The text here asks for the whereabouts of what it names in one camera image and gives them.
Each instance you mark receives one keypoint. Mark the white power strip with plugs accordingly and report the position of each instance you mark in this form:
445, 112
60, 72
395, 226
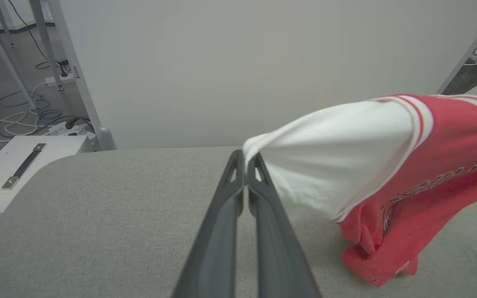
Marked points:
62, 129

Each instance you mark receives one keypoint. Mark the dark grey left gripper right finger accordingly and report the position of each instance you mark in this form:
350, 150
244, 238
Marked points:
278, 248

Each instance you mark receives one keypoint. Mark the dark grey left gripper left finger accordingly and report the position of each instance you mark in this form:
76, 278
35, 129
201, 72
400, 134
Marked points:
215, 248

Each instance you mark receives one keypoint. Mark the red white basketball jersey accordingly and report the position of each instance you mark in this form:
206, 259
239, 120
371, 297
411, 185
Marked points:
429, 186

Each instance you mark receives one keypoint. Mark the grey slanted desk leg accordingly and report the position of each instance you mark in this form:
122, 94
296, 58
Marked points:
470, 47

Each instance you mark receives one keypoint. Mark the white desk frame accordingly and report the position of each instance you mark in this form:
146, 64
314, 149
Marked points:
46, 41

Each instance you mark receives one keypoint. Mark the small white power strip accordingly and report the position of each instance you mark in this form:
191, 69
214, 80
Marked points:
54, 80

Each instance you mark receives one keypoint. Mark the grey partition post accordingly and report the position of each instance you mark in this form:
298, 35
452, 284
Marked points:
82, 82

